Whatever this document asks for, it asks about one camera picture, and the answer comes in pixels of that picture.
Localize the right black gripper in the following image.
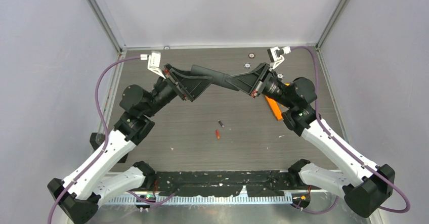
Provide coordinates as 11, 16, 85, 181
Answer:
225, 63, 295, 109

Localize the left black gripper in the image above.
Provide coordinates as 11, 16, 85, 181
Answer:
144, 63, 213, 118

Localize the black remote control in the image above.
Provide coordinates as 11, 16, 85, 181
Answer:
191, 65, 239, 91

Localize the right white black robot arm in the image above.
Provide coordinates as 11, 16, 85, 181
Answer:
225, 63, 395, 217

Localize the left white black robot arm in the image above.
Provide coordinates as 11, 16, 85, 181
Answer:
48, 64, 213, 223

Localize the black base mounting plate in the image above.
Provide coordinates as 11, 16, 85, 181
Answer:
143, 170, 316, 197

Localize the dark clear plastic box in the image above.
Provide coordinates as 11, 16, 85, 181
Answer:
89, 132, 128, 163

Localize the orange plastic handle tool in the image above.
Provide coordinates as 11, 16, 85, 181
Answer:
265, 96, 283, 121

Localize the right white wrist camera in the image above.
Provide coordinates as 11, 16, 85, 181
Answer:
267, 47, 291, 69

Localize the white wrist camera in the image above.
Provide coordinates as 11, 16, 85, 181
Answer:
267, 47, 291, 69
147, 51, 165, 79

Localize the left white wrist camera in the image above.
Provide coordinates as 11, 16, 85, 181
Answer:
147, 51, 165, 79

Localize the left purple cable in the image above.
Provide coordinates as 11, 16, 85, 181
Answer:
47, 55, 150, 224

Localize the purple cable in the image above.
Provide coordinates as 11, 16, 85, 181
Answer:
289, 46, 411, 214
47, 55, 150, 224

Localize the ribbed aluminium front rail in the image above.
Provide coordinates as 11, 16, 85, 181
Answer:
105, 193, 293, 205

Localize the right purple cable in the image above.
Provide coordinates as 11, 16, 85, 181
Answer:
289, 46, 411, 214

